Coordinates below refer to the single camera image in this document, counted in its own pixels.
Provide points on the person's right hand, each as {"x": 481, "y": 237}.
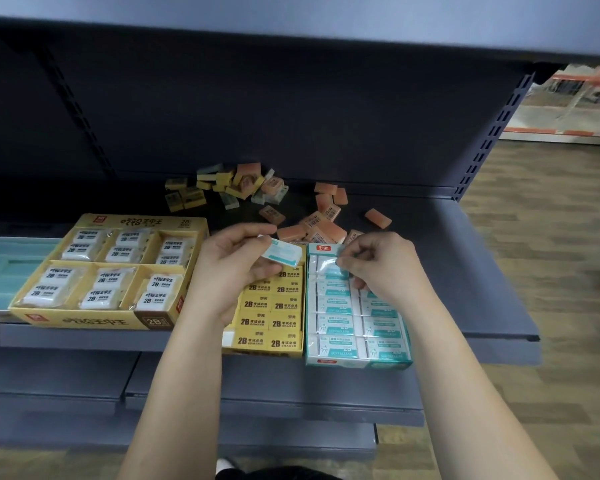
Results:
{"x": 395, "y": 269}

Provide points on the group of white packed erasers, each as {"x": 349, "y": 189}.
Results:
{"x": 107, "y": 279}

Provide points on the slotted dark shelf upright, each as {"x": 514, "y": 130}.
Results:
{"x": 495, "y": 134}
{"x": 75, "y": 114}

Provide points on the orange white background rack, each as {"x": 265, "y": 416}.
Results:
{"x": 570, "y": 104}

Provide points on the white shoe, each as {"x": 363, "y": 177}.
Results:
{"x": 226, "y": 467}

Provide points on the person's right thumb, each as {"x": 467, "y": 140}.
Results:
{"x": 364, "y": 280}

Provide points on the person's left forearm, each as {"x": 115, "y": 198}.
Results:
{"x": 180, "y": 394}

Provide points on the small yellow display box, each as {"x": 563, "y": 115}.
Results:
{"x": 230, "y": 339}

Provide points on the dark shelf back panel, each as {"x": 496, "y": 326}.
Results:
{"x": 280, "y": 119}

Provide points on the black trousers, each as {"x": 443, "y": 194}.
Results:
{"x": 290, "y": 473}

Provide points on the teal white eraser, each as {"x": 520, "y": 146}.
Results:
{"x": 330, "y": 267}
{"x": 286, "y": 252}

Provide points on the person's left thumb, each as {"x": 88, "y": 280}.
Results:
{"x": 266, "y": 268}

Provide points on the teal display box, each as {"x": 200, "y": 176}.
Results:
{"x": 360, "y": 363}

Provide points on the teal plastic tray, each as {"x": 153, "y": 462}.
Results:
{"x": 10, "y": 269}

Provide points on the rows of yellow sleeved erasers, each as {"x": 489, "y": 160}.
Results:
{"x": 275, "y": 319}

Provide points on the scattered orange loose erasers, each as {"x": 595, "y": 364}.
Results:
{"x": 325, "y": 222}

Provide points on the pile of yellow green erasers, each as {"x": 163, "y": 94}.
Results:
{"x": 220, "y": 187}

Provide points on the dark grey overhead shelf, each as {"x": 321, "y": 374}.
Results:
{"x": 300, "y": 39}

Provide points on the rows of teal white erasers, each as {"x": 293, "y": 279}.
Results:
{"x": 340, "y": 324}

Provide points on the dark grey shelf board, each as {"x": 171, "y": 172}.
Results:
{"x": 460, "y": 274}

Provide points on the person's right forearm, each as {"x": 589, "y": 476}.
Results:
{"x": 470, "y": 394}

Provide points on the large yellow display box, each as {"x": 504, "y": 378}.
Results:
{"x": 55, "y": 314}

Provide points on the person's left hand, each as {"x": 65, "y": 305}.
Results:
{"x": 220, "y": 274}

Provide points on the dark grey lower shelf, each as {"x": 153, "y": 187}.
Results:
{"x": 280, "y": 389}

